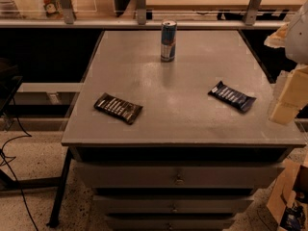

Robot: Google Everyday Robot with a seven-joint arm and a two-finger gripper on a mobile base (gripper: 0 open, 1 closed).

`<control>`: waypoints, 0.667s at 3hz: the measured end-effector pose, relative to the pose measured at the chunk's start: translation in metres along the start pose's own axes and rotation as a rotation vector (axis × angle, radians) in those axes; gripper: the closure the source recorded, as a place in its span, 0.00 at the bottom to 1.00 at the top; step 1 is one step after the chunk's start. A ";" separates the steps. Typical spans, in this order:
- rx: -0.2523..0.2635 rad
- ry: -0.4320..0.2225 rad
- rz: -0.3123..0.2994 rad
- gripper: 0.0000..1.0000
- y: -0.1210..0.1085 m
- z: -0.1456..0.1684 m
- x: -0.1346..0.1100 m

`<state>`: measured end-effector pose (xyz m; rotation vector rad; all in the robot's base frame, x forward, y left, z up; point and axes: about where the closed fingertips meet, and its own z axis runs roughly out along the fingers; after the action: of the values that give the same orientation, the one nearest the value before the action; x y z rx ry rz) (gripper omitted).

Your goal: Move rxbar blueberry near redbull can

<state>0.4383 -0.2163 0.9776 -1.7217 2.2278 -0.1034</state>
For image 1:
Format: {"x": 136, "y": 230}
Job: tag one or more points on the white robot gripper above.
{"x": 298, "y": 38}

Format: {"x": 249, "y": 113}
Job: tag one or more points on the blue rxbar blueberry bar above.
{"x": 236, "y": 99}

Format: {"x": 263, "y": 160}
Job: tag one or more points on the blue silver redbull can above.
{"x": 168, "y": 40}

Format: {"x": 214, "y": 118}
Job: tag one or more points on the dark brown rxbar bar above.
{"x": 118, "y": 108}

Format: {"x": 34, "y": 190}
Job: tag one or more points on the grey drawer cabinet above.
{"x": 179, "y": 120}

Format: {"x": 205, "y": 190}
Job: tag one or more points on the cardboard box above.
{"x": 292, "y": 181}

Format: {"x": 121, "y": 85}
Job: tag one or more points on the middle grey drawer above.
{"x": 179, "y": 204}

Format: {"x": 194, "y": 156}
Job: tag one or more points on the grey drawer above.
{"x": 168, "y": 223}
{"x": 182, "y": 175}
{"x": 179, "y": 204}

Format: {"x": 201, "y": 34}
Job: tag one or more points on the bottom grey drawer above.
{"x": 168, "y": 223}

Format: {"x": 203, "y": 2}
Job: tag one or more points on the top grey drawer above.
{"x": 182, "y": 175}

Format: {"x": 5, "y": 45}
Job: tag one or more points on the metal shelf rail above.
{"x": 148, "y": 14}

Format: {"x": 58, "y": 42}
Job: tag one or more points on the black table leg frame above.
{"x": 8, "y": 184}

